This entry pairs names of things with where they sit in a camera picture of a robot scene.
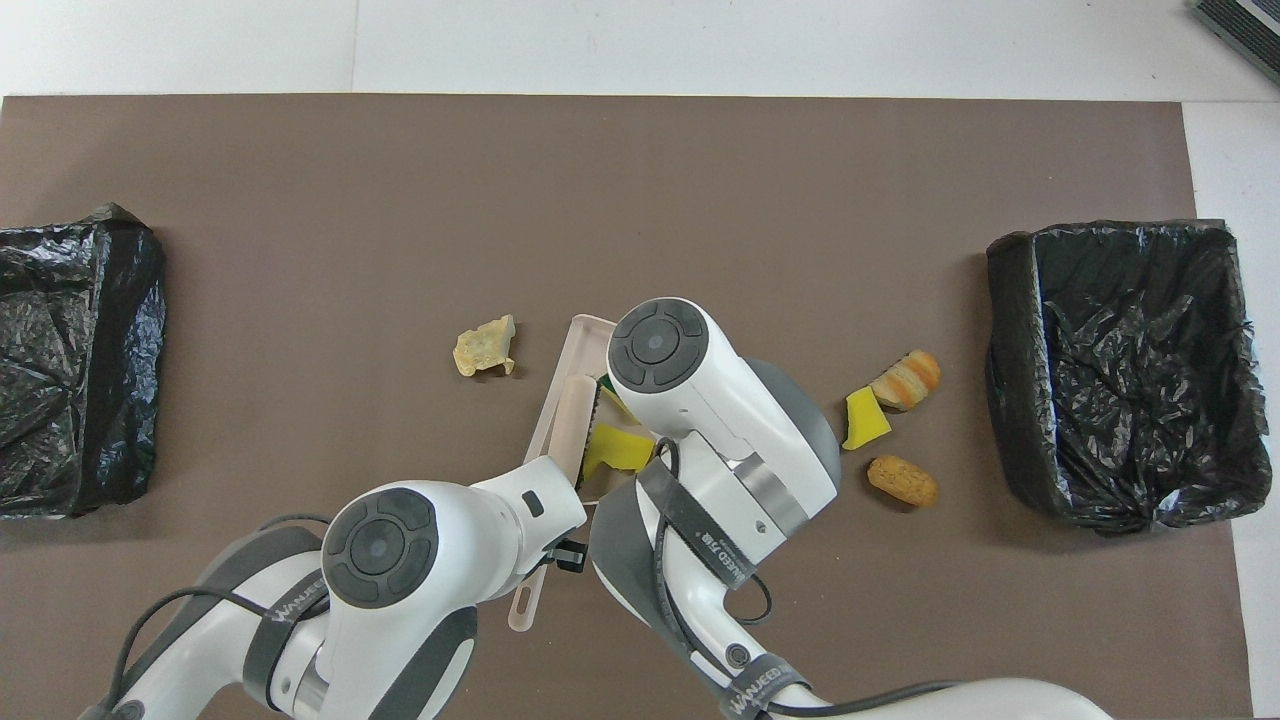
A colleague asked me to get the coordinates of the beige plastic dustpan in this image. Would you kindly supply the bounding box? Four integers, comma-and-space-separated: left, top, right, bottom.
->
523, 314, 656, 506

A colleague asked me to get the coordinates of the torn croissant pastry piece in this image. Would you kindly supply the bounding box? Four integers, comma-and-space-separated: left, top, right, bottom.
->
453, 314, 517, 379

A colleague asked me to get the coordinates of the small yellow sponge piece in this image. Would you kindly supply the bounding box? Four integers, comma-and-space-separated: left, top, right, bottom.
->
842, 386, 892, 452

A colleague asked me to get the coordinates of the brown bread roll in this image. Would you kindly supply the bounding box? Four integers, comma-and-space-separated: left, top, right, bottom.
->
866, 454, 940, 508

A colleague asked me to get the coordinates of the long striped croissant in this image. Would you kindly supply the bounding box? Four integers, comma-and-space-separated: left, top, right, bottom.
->
869, 349, 942, 412

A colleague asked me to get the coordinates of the black bag-lined bin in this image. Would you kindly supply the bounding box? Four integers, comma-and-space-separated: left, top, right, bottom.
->
985, 220, 1273, 536
0, 203, 168, 519

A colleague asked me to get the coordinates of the brown paper table mat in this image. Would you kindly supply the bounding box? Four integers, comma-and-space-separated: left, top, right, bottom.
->
0, 95, 1256, 720

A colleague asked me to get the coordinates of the dark grey ribbed device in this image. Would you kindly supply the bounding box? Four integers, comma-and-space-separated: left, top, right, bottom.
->
1190, 0, 1280, 86

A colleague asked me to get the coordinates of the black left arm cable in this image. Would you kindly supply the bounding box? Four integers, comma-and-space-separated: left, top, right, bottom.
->
105, 515, 331, 720

